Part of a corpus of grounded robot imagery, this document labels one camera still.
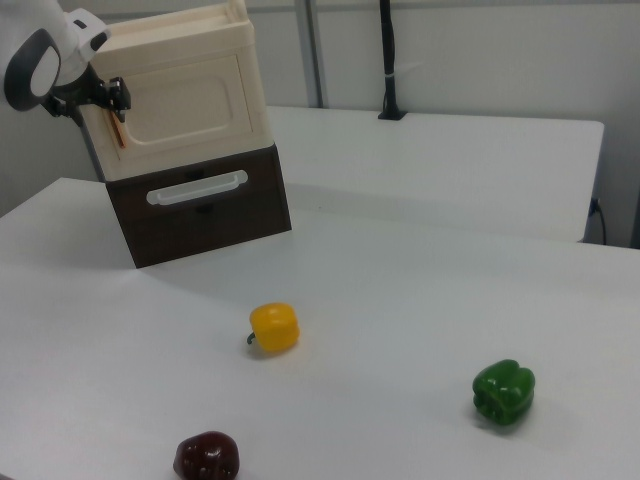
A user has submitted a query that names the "copper door handle strip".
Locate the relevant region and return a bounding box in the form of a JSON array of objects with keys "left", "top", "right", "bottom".
[{"left": 107, "top": 106, "right": 130, "bottom": 150}]

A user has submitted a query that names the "yellow bell pepper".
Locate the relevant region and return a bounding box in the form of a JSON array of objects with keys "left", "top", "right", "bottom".
[{"left": 243, "top": 301, "right": 302, "bottom": 356}]

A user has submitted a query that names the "black wall cable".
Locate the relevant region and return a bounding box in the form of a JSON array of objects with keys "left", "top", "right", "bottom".
[{"left": 588, "top": 196, "right": 609, "bottom": 247}]

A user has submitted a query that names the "cream plastic cabinet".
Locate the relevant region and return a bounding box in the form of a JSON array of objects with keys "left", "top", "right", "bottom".
[{"left": 79, "top": 0, "right": 277, "bottom": 184}]

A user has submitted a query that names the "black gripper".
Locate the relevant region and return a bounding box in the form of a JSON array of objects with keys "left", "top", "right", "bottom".
[{"left": 46, "top": 67, "right": 134, "bottom": 123}]

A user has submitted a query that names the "dark brown wooden drawer box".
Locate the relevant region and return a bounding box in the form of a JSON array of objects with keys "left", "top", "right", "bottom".
[{"left": 105, "top": 146, "right": 293, "bottom": 270}]

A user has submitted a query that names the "cream cabinet door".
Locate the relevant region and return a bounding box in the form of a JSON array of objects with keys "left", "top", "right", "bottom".
[{"left": 98, "top": 52, "right": 252, "bottom": 162}]

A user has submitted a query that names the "green bell pepper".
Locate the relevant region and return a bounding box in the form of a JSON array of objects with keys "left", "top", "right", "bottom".
[{"left": 471, "top": 358, "right": 537, "bottom": 428}]

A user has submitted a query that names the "dark red apple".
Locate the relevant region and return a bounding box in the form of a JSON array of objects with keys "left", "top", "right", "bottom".
[{"left": 172, "top": 430, "right": 243, "bottom": 480}]

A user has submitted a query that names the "white drawer handle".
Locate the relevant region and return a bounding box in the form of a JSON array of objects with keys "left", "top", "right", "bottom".
[{"left": 145, "top": 169, "right": 249, "bottom": 208}]

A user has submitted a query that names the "black pole with base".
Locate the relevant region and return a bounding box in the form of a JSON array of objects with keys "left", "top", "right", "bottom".
[{"left": 377, "top": 0, "right": 410, "bottom": 122}]

